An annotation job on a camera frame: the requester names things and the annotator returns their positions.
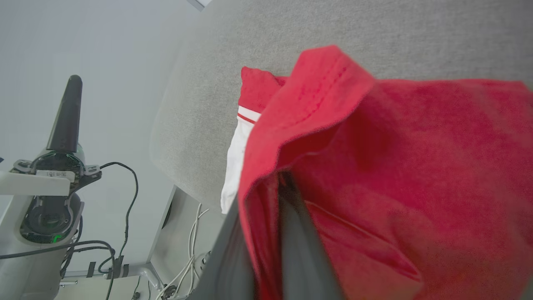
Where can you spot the grey door frame strip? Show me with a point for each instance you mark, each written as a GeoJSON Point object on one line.
{"type": "Point", "coordinates": [200, 3]}

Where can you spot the white base frame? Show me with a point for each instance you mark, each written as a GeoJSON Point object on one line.
{"type": "Point", "coordinates": [158, 233]}

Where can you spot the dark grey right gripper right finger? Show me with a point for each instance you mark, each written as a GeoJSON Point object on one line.
{"type": "Point", "coordinates": [304, 258]}

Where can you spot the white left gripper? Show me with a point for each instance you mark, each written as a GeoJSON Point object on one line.
{"type": "Point", "coordinates": [52, 208]}

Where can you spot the red garment with white sleeves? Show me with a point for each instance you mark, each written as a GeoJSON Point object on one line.
{"type": "Point", "coordinates": [395, 175]}

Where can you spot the grey fabric sofa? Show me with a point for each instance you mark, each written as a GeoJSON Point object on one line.
{"type": "Point", "coordinates": [216, 75]}

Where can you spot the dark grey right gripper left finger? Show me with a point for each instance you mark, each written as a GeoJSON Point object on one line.
{"type": "Point", "coordinates": [227, 266]}

